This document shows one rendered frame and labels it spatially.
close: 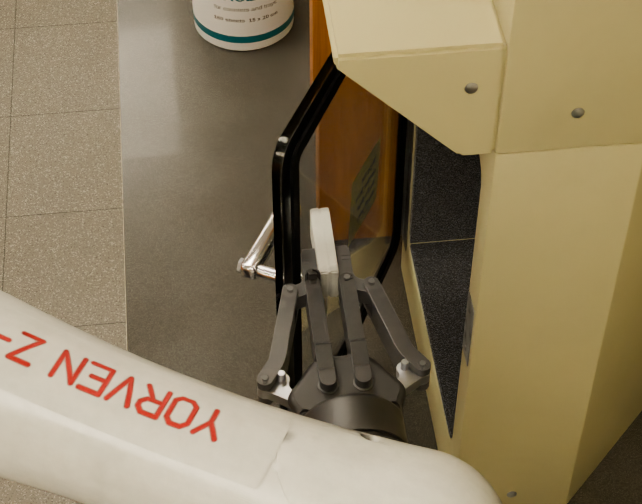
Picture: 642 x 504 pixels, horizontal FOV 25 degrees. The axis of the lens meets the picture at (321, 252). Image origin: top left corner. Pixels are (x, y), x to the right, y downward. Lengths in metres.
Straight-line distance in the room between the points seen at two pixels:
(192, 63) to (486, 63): 0.91
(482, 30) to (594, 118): 0.11
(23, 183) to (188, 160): 1.39
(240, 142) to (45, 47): 1.71
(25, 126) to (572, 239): 2.21
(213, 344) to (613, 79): 0.65
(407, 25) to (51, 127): 2.26
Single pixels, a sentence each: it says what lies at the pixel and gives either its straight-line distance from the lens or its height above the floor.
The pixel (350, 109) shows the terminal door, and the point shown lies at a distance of 1.21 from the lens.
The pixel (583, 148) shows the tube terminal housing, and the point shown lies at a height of 1.41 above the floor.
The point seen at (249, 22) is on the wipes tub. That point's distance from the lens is 1.83.
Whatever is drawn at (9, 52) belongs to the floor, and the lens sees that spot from 3.40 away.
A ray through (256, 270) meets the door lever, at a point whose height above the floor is 1.20.
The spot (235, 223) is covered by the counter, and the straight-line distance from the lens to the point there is 1.64.
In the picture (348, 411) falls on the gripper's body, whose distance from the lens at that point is 1.00.
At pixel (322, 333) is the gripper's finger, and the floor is 1.29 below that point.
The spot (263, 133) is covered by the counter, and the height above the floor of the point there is 0.94.
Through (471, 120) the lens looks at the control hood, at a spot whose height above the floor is 1.45.
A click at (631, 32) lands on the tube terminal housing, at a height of 1.51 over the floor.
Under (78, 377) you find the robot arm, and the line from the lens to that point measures 0.83.
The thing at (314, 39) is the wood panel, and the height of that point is 1.22.
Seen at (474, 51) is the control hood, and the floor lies 1.51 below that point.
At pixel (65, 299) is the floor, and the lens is 2.84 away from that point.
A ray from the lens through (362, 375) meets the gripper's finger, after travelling 1.04.
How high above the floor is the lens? 2.12
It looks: 47 degrees down
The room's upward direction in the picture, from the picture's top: straight up
